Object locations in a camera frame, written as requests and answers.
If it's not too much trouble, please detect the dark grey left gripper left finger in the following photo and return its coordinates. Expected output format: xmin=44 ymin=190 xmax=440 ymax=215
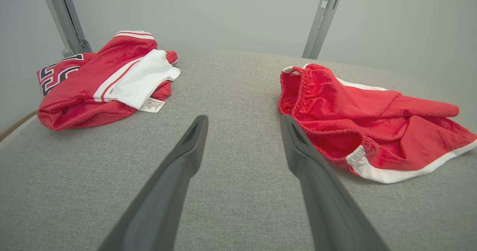
xmin=98 ymin=115 xmax=209 ymax=251

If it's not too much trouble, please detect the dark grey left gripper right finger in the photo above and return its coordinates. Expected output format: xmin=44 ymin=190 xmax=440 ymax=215
xmin=280 ymin=115 xmax=390 ymax=251

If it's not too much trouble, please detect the red clothes stack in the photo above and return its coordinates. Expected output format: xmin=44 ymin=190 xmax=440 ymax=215
xmin=278 ymin=63 xmax=477 ymax=185

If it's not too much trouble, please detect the red white jersey shirt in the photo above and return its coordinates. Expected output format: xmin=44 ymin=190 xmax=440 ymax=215
xmin=36 ymin=30 xmax=181 ymax=131

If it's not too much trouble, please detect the grey metal frame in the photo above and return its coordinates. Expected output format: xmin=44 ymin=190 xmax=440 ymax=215
xmin=39 ymin=0 xmax=92 ymax=56

